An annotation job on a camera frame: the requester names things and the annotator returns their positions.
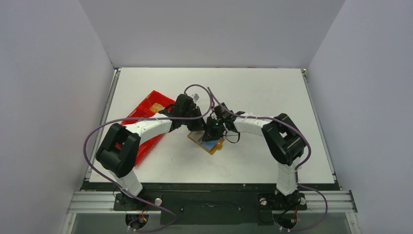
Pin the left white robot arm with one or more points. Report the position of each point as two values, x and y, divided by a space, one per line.
118 151

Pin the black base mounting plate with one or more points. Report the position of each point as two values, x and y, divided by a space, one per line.
212 204

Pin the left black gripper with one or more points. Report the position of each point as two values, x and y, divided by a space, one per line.
200 124

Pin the gold card in tray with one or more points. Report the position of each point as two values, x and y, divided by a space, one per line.
156 107

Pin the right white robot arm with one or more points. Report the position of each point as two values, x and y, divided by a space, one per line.
280 134

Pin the red plastic compartment tray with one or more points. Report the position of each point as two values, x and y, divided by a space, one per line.
143 129

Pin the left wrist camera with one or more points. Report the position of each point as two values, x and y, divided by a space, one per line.
195 97

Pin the yellow leather card holder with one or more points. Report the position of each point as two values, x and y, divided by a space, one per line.
209 146

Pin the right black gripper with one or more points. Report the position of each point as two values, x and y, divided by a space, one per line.
227 115

